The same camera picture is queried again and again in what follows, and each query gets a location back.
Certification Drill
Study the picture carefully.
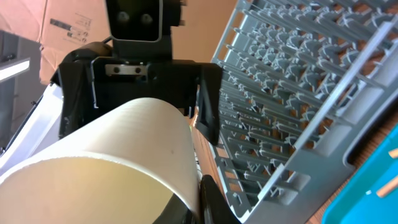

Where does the small white cup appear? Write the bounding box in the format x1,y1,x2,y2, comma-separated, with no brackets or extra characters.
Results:
1,98,200,223

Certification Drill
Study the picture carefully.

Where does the cardboard box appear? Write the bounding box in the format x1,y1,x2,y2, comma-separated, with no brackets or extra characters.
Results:
1,0,110,85

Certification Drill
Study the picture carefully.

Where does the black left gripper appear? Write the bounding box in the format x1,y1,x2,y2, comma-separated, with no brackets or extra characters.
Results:
51,0,223,146

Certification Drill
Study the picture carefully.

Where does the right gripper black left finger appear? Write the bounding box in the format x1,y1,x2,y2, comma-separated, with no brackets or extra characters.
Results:
153,194,197,224

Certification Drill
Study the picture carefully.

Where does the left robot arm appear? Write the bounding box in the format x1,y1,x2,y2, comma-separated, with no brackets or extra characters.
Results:
1,0,223,171

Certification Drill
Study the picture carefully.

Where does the wooden chopstick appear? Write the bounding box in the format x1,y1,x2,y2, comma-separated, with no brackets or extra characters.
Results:
376,176,398,198
389,148,398,159

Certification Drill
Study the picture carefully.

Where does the grey plastic dishwasher rack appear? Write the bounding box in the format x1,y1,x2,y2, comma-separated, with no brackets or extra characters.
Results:
210,0,397,223

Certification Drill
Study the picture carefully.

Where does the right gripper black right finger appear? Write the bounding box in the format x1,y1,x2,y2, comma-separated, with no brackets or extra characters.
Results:
200,175,241,224

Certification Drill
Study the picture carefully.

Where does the teal plastic tray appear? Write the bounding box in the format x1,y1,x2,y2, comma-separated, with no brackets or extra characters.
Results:
322,127,397,224

